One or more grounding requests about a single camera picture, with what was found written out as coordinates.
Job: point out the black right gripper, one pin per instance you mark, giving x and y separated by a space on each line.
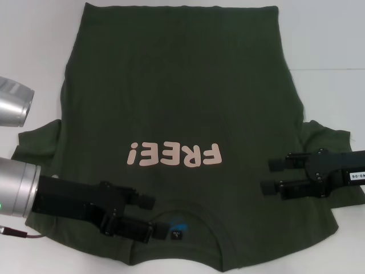
333 171

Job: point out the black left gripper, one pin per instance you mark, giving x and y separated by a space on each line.
71 199

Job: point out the dark green FREE! t-shirt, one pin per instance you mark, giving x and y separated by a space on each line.
182 100

